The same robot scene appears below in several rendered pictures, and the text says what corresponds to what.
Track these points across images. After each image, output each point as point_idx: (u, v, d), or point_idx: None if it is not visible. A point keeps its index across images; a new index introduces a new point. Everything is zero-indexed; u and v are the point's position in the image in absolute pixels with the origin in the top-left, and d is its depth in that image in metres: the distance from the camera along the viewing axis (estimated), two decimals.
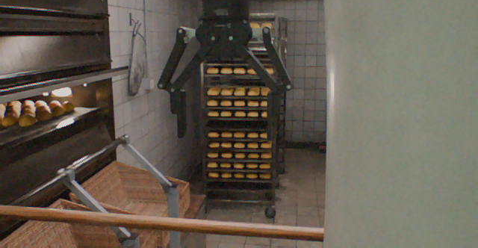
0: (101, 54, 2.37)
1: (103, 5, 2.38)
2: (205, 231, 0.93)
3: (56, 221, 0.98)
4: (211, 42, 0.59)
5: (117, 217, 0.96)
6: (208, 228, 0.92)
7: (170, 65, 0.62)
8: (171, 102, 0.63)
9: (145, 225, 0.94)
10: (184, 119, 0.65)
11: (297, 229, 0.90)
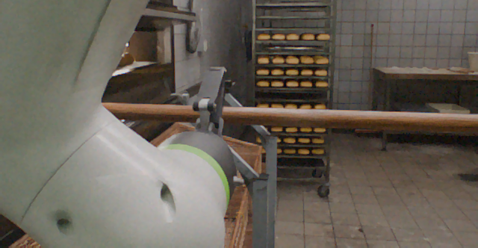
0: None
1: None
2: (455, 126, 0.66)
3: (232, 122, 0.71)
4: None
5: (324, 113, 0.69)
6: (460, 122, 0.65)
7: (202, 86, 0.53)
8: None
9: (366, 122, 0.67)
10: None
11: None
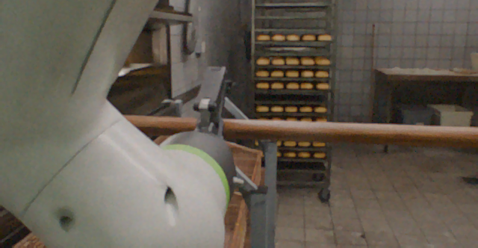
0: None
1: None
2: None
3: (226, 135, 0.63)
4: None
5: (329, 125, 0.61)
6: None
7: (203, 86, 0.53)
8: None
9: (376, 136, 0.60)
10: None
11: None
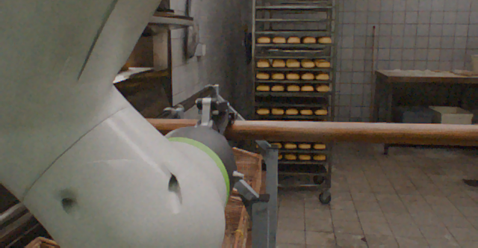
0: (163, 2, 2.02)
1: None
2: None
3: (229, 137, 0.63)
4: None
5: (332, 125, 0.61)
6: None
7: None
8: None
9: (380, 135, 0.60)
10: None
11: None
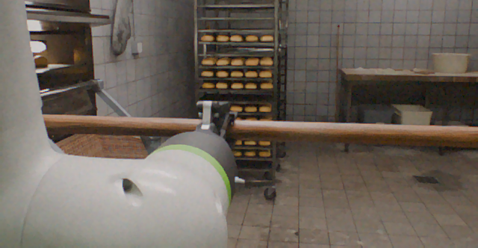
0: (78, 1, 2.08)
1: None
2: None
3: (229, 137, 0.63)
4: None
5: (332, 126, 0.61)
6: None
7: None
8: None
9: (380, 137, 0.60)
10: None
11: None
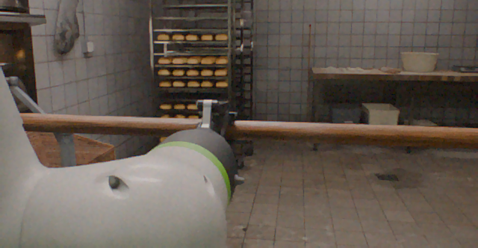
0: (14, 1, 2.13)
1: None
2: None
3: (229, 137, 0.63)
4: None
5: (332, 127, 0.61)
6: None
7: None
8: None
9: (380, 137, 0.60)
10: None
11: None
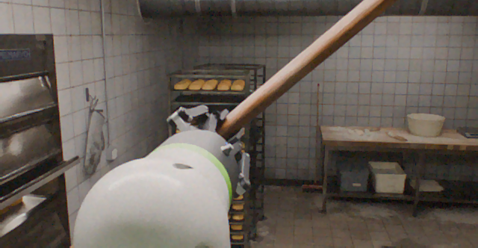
0: (50, 145, 2.26)
1: (51, 93, 2.26)
2: None
3: (231, 131, 0.63)
4: None
5: (302, 55, 0.60)
6: None
7: None
8: None
9: (345, 30, 0.58)
10: None
11: None
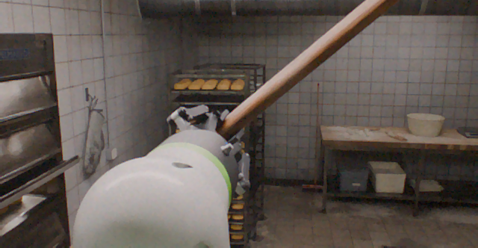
0: (49, 145, 2.26)
1: (50, 93, 2.26)
2: None
3: (231, 132, 0.63)
4: None
5: (302, 56, 0.60)
6: None
7: None
8: None
9: (345, 31, 0.58)
10: None
11: None
